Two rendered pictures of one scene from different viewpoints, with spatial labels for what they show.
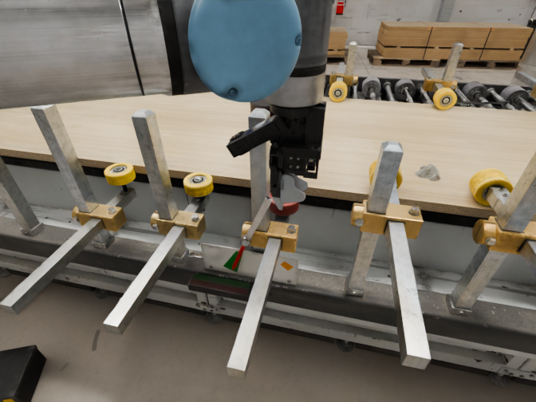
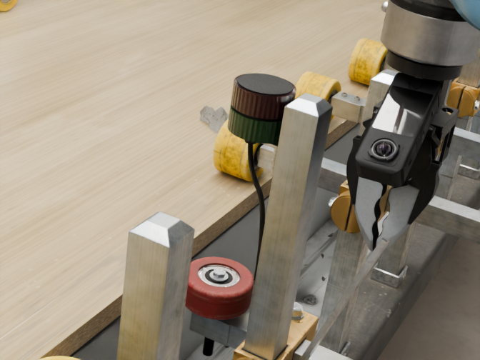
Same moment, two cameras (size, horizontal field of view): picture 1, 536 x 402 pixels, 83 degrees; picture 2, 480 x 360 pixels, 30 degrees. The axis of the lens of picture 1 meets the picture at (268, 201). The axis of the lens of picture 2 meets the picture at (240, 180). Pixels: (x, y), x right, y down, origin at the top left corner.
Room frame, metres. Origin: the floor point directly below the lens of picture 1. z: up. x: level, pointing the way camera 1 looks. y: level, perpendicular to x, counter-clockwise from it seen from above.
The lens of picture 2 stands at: (0.45, 0.79, 1.46)
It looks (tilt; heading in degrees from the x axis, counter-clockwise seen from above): 27 degrees down; 281
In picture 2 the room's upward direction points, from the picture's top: 9 degrees clockwise
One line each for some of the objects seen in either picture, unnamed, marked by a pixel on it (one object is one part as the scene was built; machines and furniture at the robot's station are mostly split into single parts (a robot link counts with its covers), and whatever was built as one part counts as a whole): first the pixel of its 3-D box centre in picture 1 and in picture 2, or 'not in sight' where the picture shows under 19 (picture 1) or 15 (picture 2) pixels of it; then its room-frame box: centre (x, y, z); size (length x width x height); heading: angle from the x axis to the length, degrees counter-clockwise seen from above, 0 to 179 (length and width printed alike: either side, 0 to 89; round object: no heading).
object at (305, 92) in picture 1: (293, 85); (428, 30); (0.47, -0.04, 1.23); 0.10 x 0.09 x 0.05; 167
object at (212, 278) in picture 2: (283, 212); (213, 313); (0.63, -0.04, 0.85); 0.08 x 0.08 x 0.11
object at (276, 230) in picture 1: (270, 234); (268, 354); (0.55, -0.01, 0.85); 0.13 x 0.06 x 0.05; 77
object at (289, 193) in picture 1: (289, 195); (403, 211); (0.45, -0.04, 1.04); 0.06 x 0.03 x 0.09; 77
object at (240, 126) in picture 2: not in sight; (259, 119); (0.60, 0.01, 1.12); 0.06 x 0.06 x 0.02
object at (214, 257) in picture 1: (248, 264); not in sight; (0.54, 0.05, 0.75); 0.26 x 0.01 x 0.10; 77
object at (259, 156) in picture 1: (261, 210); (271, 309); (0.55, 0.02, 0.92); 0.03 x 0.03 x 0.48; 77
